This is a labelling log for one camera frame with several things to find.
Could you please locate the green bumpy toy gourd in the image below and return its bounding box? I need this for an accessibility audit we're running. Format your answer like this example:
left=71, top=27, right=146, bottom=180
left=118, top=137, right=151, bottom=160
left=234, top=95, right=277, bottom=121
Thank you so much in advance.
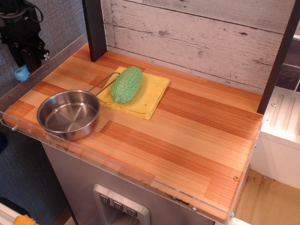
left=111, top=66, right=143, bottom=104

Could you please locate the yellow object at bottom left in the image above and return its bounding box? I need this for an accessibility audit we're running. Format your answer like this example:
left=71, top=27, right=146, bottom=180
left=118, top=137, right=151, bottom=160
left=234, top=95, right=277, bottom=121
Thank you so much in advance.
left=13, top=215, right=37, bottom=225

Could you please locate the dark right vertical post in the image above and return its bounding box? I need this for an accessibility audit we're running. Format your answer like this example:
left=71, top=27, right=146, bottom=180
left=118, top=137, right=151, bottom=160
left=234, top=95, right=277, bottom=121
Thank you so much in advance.
left=257, top=0, right=300, bottom=114

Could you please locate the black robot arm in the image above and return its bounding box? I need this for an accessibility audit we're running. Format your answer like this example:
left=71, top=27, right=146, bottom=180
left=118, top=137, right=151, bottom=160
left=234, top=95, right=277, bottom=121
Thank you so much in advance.
left=0, top=0, right=50, bottom=73

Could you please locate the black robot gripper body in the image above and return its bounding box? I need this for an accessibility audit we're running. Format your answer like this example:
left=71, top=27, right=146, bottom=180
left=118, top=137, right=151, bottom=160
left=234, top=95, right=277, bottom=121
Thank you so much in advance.
left=0, top=14, right=50, bottom=60

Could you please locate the silver toy cabinet with dispenser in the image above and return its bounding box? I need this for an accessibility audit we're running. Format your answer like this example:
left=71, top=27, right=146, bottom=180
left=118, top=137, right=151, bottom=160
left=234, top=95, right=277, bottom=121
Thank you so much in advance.
left=41, top=142, right=221, bottom=225

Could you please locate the dark left vertical post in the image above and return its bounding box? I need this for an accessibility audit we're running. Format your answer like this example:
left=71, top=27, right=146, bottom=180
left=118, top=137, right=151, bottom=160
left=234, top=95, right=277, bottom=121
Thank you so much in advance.
left=82, top=0, right=107, bottom=62

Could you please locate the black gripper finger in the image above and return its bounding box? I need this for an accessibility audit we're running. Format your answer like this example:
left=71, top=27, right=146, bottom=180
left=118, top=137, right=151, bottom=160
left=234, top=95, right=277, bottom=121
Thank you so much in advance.
left=8, top=46, right=23, bottom=67
left=22, top=50, right=42, bottom=72

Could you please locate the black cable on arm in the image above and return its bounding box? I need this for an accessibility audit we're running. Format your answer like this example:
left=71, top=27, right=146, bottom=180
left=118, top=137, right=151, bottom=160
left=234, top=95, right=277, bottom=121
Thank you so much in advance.
left=23, top=0, right=45, bottom=24

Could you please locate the yellow folded cloth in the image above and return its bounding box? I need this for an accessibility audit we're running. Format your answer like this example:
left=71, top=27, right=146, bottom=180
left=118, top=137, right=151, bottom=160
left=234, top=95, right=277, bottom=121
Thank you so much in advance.
left=97, top=73, right=170, bottom=120

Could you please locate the blue and grey toy spoon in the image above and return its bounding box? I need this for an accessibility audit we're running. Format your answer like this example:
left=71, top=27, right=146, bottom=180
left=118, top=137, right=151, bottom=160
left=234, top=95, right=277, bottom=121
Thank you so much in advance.
left=14, top=65, right=30, bottom=82

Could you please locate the dark vertical post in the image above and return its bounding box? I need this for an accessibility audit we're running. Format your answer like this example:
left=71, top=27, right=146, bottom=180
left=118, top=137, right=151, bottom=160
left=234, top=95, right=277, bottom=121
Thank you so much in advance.
left=257, top=0, right=300, bottom=114
left=82, top=0, right=107, bottom=62

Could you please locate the stainless steel pot with handle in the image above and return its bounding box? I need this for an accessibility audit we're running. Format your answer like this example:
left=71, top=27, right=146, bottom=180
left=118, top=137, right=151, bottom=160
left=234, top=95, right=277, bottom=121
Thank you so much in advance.
left=36, top=72, right=120, bottom=142

